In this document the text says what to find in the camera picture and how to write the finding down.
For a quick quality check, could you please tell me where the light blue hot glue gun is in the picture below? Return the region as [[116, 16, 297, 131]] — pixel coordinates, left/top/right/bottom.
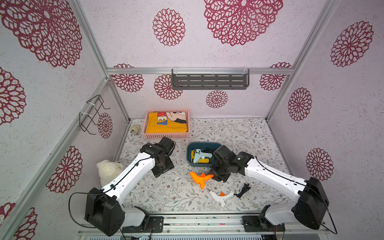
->
[[194, 149, 213, 164]]

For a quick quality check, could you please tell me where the orange hot glue gun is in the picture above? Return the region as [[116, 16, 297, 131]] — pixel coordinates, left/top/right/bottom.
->
[[190, 171, 214, 190]]

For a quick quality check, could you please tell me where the white gun black cable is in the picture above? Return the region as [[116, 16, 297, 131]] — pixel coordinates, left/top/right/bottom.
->
[[233, 182, 252, 199]]

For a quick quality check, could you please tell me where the white hot glue gun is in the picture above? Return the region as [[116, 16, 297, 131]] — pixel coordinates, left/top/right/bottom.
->
[[210, 191, 235, 208]]

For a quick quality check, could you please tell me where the yellow hot glue gun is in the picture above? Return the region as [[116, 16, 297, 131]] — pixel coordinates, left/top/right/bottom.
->
[[191, 150, 210, 164]]

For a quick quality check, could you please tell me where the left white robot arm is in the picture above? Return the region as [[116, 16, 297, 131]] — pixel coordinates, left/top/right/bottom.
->
[[85, 137, 176, 237]]

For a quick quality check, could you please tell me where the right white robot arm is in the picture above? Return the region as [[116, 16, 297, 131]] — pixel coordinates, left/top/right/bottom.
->
[[210, 146, 330, 230]]

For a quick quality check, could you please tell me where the teal plastic storage box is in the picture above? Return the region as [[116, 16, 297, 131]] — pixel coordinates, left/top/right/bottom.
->
[[187, 142, 222, 168]]

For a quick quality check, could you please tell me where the pink plastic basket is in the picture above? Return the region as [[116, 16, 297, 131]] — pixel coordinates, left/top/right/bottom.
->
[[142, 109, 190, 140]]

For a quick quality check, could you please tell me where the yellow folded cloth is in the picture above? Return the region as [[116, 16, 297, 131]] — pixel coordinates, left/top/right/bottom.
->
[[146, 112, 188, 134]]

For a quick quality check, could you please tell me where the small beige toy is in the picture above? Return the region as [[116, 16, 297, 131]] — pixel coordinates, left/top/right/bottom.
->
[[131, 125, 141, 135]]

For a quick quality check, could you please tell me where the white plush bear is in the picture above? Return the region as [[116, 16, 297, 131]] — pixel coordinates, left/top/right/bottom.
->
[[96, 160, 124, 187]]

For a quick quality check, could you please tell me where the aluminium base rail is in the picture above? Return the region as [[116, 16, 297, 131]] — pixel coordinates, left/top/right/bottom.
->
[[76, 212, 331, 240]]

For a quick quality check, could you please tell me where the black wire wall rack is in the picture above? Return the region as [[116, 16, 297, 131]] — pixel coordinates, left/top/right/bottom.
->
[[78, 95, 110, 135]]

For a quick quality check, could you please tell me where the grey wall shelf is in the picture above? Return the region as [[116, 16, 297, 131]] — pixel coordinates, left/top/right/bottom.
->
[[171, 69, 250, 90]]

